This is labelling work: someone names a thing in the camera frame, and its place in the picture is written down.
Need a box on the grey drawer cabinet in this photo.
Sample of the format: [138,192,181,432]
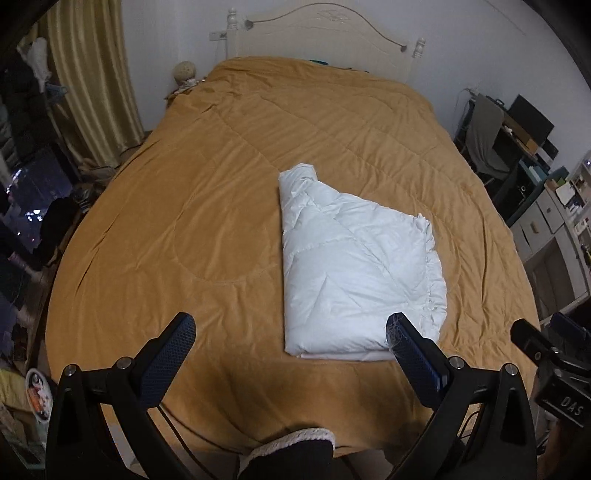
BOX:
[510,189,591,280]

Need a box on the black monitor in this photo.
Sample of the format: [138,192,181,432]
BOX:
[508,95,555,145]

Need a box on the person's dark slippered foot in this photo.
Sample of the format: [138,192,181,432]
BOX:
[238,427,335,480]

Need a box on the white hanging cloth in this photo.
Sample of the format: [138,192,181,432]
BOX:
[25,37,50,83]

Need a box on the round printed plate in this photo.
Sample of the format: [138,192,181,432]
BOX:
[25,368,57,424]

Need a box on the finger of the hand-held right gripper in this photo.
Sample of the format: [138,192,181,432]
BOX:
[510,318,561,367]
[551,312,588,343]

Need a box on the golden curtain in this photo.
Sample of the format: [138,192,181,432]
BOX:
[37,0,146,160]

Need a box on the white puffer jacket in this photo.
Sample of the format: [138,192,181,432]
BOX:
[278,162,448,361]

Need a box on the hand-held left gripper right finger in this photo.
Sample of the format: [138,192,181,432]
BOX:
[385,312,539,480]

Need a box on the orange quilted blanket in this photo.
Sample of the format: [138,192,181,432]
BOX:
[45,56,543,457]

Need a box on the cream wooden headboard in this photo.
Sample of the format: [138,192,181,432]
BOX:
[226,2,426,84]

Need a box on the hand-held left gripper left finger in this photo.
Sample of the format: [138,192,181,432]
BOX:
[46,312,197,480]

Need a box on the grey office chair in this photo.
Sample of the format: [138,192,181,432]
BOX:
[468,95,512,182]

